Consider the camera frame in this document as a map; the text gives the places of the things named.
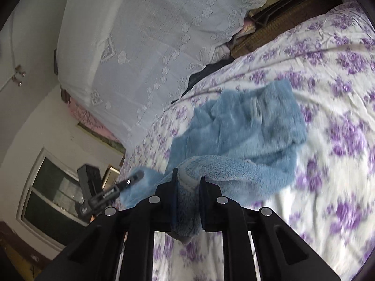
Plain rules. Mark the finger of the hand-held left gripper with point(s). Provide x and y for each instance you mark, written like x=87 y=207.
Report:
x=126 y=183

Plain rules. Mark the blue fleece zip jacket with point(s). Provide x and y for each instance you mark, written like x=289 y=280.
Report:
x=243 y=134

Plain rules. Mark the purple floral bed sheet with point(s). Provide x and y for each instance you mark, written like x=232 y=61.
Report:
x=331 y=93

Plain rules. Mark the dark cloth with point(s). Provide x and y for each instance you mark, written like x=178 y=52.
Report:
x=202 y=74

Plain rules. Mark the white lace cover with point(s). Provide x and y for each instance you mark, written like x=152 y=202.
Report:
x=140 y=44

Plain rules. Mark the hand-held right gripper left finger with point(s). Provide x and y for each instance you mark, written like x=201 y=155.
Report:
x=164 y=210

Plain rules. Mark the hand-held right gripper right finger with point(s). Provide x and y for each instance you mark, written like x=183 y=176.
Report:
x=209 y=210

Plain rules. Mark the pink floral cloth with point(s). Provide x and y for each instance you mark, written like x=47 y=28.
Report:
x=85 y=115

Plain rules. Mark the brown woven mat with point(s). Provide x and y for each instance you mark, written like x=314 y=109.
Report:
x=272 y=26

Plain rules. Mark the white framed window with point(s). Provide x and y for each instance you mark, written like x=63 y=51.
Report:
x=49 y=199

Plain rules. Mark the gold picture frame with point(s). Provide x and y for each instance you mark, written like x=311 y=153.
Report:
x=110 y=175

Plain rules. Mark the grey white cloth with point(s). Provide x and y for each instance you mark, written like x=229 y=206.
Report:
x=223 y=50

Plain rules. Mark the dark wooden frame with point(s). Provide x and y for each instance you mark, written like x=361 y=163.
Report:
x=101 y=137

